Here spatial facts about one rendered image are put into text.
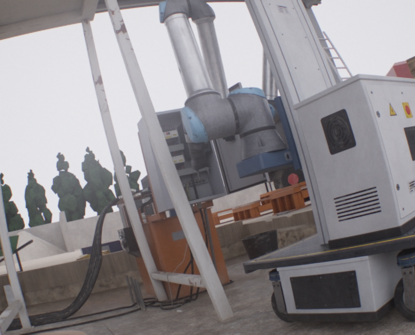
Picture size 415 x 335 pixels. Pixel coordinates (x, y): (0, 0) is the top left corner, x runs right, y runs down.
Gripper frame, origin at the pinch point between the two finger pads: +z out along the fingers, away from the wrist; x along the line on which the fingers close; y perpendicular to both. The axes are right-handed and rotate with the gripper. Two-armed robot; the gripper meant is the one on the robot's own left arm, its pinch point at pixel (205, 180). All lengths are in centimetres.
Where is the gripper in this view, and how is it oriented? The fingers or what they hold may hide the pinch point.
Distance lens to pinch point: 220.7
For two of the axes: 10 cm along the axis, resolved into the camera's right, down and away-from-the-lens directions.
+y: -4.8, -2.0, 8.5
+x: -8.6, 3.1, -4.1
